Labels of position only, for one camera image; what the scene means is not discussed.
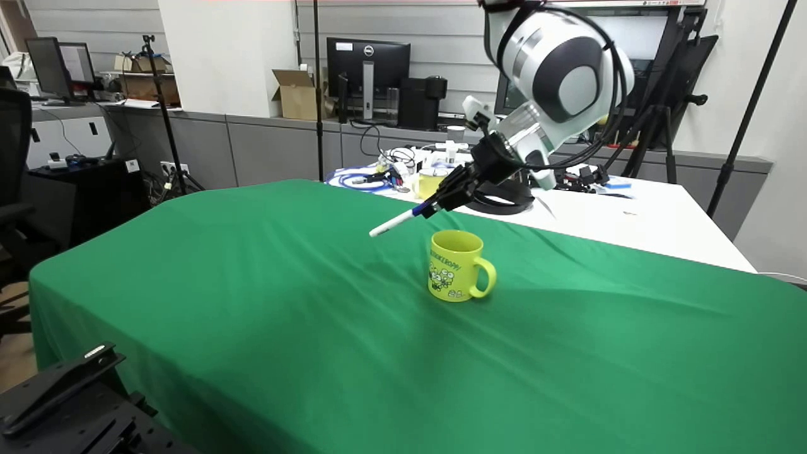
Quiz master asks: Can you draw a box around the white cabinet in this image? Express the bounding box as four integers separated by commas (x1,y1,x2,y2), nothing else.
22,107,116,171

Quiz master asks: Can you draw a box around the translucent yellow cup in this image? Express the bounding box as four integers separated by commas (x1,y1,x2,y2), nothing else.
416,168,447,202

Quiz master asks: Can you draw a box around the black computer monitor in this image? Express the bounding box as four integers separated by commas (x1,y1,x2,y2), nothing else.
325,35,414,123

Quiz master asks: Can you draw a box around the white marker with blue cap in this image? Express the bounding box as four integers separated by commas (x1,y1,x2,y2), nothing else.
365,200,436,240

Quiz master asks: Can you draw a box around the small light desk monitor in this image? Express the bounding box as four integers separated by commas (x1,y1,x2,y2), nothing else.
57,40,97,85

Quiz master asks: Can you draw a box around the black headset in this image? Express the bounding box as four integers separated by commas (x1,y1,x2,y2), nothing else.
552,162,610,194

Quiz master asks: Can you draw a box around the black office chair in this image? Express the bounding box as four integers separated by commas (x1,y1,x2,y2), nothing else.
0,78,35,288

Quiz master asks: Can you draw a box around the yellow cartoon mug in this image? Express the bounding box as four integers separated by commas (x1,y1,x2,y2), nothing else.
425,226,498,306

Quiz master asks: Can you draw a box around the black speaker box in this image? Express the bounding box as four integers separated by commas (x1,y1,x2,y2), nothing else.
396,74,448,134

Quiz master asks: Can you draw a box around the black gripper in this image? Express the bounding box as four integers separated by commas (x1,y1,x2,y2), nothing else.
416,134,523,223

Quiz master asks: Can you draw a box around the upright black pole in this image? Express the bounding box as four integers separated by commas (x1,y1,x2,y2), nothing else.
309,0,328,185

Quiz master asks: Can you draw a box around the dark desk monitor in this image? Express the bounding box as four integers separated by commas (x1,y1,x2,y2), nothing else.
22,35,72,102

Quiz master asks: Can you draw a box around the open cardboard box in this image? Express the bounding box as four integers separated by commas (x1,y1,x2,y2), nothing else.
270,69,325,123

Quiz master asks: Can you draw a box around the white table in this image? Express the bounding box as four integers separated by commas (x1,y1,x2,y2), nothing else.
323,147,758,276

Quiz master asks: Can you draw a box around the black camera tripod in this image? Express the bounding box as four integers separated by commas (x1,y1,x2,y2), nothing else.
600,8,720,185

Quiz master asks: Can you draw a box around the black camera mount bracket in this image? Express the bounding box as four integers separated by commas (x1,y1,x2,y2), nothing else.
0,340,198,454

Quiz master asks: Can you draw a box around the thin black tripod stand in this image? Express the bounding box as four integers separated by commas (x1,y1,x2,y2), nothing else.
135,32,203,200

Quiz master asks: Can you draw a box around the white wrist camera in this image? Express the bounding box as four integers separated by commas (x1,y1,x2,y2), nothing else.
462,93,497,132

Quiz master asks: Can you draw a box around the blue cable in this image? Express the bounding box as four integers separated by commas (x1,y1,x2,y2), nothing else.
337,166,406,196

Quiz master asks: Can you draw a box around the slanted black pole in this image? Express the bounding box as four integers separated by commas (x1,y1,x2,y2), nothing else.
704,0,801,219

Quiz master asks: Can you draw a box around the green table cloth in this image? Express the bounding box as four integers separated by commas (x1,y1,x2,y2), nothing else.
28,177,807,454

